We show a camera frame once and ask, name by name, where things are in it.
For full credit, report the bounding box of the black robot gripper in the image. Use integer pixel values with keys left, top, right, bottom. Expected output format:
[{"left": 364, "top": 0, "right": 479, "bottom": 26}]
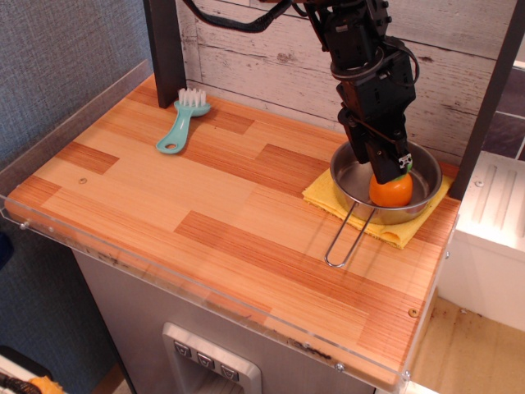
[{"left": 336, "top": 36, "right": 417, "bottom": 184}]

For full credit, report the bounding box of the orange toy fruit green top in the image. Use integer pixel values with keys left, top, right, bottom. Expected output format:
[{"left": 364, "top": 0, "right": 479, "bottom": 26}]
[{"left": 368, "top": 174, "right": 413, "bottom": 208}]

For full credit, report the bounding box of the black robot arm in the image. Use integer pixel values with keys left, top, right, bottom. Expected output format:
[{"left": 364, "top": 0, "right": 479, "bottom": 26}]
[{"left": 304, "top": 1, "right": 419, "bottom": 184}]

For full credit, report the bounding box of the stainless steel pan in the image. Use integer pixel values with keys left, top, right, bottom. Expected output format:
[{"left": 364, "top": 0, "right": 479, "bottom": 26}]
[{"left": 324, "top": 142, "right": 442, "bottom": 268}]

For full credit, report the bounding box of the yellow folded cloth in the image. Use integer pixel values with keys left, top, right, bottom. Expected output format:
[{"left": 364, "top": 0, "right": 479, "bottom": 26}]
[{"left": 303, "top": 170, "right": 454, "bottom": 250}]

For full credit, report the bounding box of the white toy sink unit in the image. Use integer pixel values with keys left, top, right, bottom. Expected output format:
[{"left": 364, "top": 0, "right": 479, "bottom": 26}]
[{"left": 437, "top": 152, "right": 524, "bottom": 330}]

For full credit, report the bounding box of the teal dish brush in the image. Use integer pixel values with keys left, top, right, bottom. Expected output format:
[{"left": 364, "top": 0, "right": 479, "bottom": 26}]
[{"left": 156, "top": 89, "right": 211, "bottom": 154}]

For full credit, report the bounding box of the clear acrylic front guard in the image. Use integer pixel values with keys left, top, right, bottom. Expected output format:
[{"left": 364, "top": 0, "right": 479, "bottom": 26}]
[{"left": 5, "top": 189, "right": 417, "bottom": 392}]

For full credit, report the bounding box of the clear acrylic guard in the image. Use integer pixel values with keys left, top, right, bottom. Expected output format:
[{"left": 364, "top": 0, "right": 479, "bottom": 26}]
[
  {"left": 5, "top": 189, "right": 417, "bottom": 392},
  {"left": 1, "top": 60, "right": 152, "bottom": 198}
]

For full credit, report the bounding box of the silver water dispenser panel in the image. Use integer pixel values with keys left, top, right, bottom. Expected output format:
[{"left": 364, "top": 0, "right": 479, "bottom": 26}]
[{"left": 162, "top": 322, "right": 263, "bottom": 393}]

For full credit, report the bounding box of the grey toy fridge cabinet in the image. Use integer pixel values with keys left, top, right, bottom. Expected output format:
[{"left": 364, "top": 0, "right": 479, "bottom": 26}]
[{"left": 74, "top": 252, "right": 376, "bottom": 393}]

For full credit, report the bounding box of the clear acrylic left guard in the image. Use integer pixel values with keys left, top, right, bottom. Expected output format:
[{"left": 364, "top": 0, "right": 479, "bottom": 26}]
[{"left": 1, "top": 60, "right": 152, "bottom": 198}]

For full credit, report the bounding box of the yellow object at corner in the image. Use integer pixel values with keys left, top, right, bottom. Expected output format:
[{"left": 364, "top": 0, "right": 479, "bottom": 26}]
[{"left": 29, "top": 376, "right": 65, "bottom": 394}]

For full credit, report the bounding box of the dark right post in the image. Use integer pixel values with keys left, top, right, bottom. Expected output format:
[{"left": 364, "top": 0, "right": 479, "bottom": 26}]
[{"left": 450, "top": 0, "right": 524, "bottom": 200}]

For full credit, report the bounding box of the dark post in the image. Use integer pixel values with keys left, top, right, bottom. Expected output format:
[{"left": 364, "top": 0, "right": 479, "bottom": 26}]
[
  {"left": 450, "top": 0, "right": 524, "bottom": 200},
  {"left": 143, "top": 0, "right": 186, "bottom": 108}
]

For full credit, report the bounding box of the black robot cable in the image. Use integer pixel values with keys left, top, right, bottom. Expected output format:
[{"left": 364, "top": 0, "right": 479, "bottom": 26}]
[{"left": 182, "top": 0, "right": 294, "bottom": 34}]

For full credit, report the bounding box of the dark left post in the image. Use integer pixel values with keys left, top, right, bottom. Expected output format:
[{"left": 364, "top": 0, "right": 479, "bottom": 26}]
[{"left": 143, "top": 0, "right": 186, "bottom": 108}]

